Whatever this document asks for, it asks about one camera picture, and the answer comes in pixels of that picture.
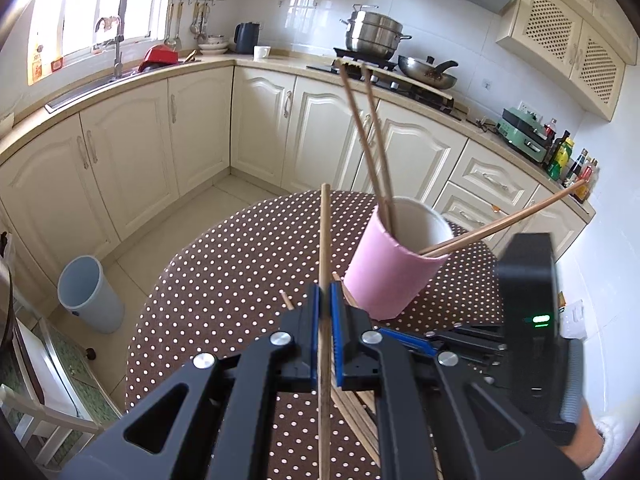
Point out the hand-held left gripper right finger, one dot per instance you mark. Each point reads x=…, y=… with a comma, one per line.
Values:
x=336, y=340

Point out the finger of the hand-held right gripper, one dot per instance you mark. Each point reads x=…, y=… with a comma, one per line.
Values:
x=475, y=362
x=405, y=341

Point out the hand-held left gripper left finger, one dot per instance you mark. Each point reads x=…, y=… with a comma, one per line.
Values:
x=315, y=340

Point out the pile of wooden chopsticks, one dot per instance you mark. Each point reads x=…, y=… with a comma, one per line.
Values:
x=352, y=410

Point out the pink cylindrical cup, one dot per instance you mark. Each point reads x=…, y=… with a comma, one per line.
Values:
x=385, y=270

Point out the wooden chopstick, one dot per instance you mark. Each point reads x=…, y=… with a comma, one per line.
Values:
x=361, y=135
x=325, y=235
x=376, y=130
x=525, y=210
x=465, y=241

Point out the person's right forearm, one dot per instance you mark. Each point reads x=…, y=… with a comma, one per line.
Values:
x=587, y=440

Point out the brown polka-dot tablecloth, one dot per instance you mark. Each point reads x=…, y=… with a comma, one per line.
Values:
x=225, y=285

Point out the brown sauce bottle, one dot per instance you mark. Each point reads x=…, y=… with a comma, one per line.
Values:
x=587, y=180

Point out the dark sauce bottle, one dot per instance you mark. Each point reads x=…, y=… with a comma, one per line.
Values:
x=575, y=170

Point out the green bottle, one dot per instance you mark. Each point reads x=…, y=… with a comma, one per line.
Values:
x=560, y=160

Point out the green electric cooker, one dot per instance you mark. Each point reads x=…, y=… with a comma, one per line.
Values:
x=522, y=135

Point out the red-capped dark bottle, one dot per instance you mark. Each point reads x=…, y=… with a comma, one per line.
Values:
x=550, y=130

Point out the black gas stove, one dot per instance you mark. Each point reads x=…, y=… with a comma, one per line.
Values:
x=430, y=95

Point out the green patterned floor mat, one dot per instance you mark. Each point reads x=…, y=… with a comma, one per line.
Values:
x=95, y=395

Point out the grey-blue trash bin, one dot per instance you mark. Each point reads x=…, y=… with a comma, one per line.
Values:
x=90, y=295

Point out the metal wok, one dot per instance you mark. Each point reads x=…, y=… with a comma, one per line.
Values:
x=425, y=74

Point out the large cream lattice cabinet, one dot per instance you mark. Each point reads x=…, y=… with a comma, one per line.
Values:
x=565, y=45

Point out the cream base cabinets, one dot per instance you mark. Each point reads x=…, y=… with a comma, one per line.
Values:
x=135, y=150

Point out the white storage rack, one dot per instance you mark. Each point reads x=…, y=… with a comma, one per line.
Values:
x=50, y=375

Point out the white mug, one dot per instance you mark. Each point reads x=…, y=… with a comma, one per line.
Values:
x=261, y=53

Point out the stainless steel steamer pot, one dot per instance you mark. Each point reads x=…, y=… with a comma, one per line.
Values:
x=372, y=35

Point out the dark electric kettle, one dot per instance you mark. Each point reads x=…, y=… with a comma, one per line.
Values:
x=246, y=39

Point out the white dishes stack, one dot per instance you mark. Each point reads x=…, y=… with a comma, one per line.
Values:
x=214, y=46

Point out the red pot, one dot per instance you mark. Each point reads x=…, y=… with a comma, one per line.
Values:
x=157, y=57

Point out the hanging metal spatula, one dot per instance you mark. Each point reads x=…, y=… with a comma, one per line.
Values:
x=200, y=27

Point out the stainless steel sink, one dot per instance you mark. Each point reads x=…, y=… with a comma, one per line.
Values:
x=95, y=90

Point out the hanging metal ladle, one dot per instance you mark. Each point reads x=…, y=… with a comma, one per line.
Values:
x=172, y=39

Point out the metal sink faucet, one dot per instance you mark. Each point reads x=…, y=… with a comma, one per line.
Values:
x=117, y=55

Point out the small red jar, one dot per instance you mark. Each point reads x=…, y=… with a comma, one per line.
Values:
x=57, y=64

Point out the orange bottle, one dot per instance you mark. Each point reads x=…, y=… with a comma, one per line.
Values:
x=37, y=62

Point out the kitchen window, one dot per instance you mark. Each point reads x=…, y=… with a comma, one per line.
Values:
x=90, y=5

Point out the wall power outlet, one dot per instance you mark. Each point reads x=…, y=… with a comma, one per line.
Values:
x=525, y=107

